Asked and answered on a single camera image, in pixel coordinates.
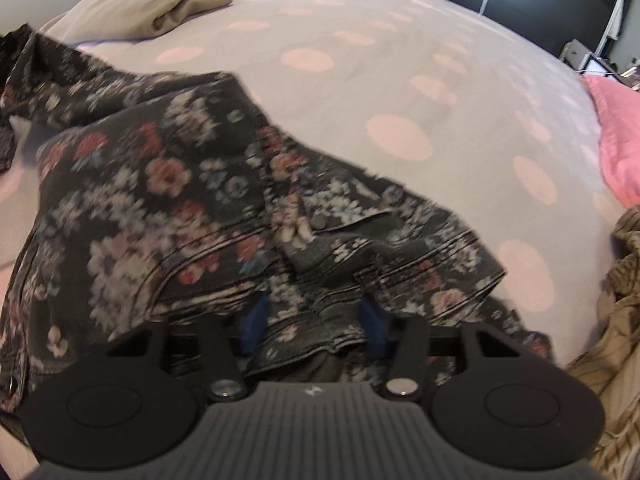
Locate pink pillow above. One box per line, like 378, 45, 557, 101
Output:
582, 74, 640, 208

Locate pink polka dot blanket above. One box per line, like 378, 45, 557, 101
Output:
0, 0, 640, 480

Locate dark floral pants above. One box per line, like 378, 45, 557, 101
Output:
0, 25, 556, 448

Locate beige folded garment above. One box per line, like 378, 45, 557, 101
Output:
37, 0, 234, 43

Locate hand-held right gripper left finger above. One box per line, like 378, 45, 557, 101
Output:
106, 292, 271, 403

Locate white box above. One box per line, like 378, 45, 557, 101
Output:
559, 39, 621, 78

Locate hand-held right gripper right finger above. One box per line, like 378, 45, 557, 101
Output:
357, 292, 531, 402

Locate beige striped cloth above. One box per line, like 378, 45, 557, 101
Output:
562, 205, 640, 480

